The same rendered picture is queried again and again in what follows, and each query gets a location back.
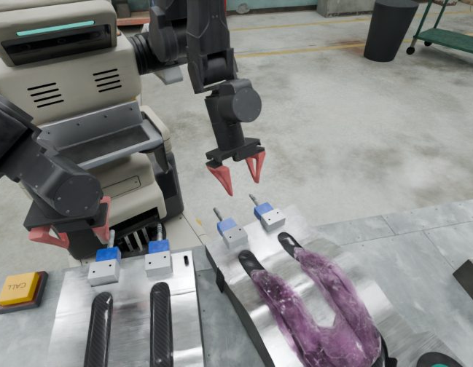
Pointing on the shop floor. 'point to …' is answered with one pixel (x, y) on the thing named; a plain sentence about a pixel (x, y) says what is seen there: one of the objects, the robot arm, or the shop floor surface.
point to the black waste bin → (388, 28)
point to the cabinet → (345, 8)
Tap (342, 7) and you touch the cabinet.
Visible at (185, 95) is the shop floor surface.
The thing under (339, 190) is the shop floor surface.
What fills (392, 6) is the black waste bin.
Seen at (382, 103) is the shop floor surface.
